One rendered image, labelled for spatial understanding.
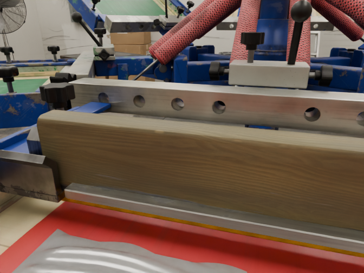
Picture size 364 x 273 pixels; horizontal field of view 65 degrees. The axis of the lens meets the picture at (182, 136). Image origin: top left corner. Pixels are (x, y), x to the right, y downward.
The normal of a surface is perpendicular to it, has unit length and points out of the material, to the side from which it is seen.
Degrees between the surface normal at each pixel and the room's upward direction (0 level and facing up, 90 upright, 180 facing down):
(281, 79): 90
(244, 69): 90
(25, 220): 0
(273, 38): 62
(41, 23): 90
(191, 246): 0
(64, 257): 29
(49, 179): 90
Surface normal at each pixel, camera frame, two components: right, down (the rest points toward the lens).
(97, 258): -0.07, -0.61
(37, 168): -0.28, 0.36
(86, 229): 0.00, -0.93
